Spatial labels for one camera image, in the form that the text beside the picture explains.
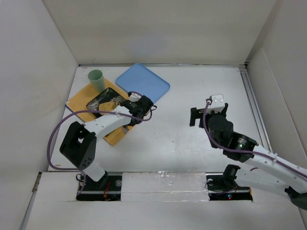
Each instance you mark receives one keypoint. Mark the aluminium frame rail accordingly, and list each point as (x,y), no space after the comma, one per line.
(255,108)

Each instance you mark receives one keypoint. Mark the black floral square plate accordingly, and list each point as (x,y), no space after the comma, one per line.
(105,96)

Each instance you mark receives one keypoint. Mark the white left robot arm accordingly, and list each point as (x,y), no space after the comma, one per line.
(79,144)

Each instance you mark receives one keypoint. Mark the green plastic cup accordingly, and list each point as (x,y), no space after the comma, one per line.
(96,78)

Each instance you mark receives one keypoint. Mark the blue plastic tray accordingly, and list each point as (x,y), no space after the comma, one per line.
(140,79)

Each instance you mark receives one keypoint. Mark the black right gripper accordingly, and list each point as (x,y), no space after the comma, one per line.
(195,116)

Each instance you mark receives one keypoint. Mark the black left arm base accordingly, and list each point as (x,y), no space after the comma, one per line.
(91,191)

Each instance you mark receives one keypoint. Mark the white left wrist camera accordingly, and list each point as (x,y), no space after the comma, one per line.
(134,96)

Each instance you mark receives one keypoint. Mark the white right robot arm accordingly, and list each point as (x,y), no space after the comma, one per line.
(269,172)

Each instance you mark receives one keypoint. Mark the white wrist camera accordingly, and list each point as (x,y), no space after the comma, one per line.
(216,103)
(134,96)

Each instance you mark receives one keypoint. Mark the toasted bread slice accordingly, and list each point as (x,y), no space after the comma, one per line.
(108,106)

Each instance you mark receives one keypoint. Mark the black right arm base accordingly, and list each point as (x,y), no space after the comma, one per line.
(221,186)

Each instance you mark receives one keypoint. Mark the metal tongs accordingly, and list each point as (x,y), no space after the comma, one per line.
(125,129)

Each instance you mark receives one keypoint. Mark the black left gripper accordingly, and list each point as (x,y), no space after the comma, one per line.
(146,103)

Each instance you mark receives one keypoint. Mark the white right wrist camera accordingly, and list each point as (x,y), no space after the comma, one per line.
(216,103)

